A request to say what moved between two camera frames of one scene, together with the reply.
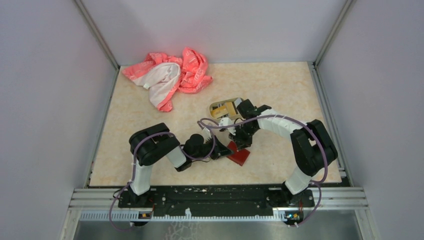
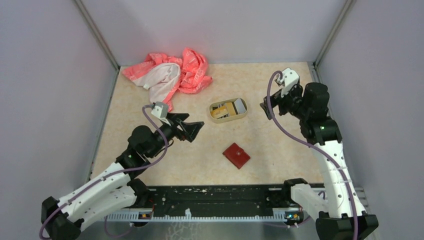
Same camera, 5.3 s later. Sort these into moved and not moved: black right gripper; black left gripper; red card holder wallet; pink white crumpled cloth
Moved: black left gripper; black right gripper
Not moved: pink white crumpled cloth; red card holder wallet
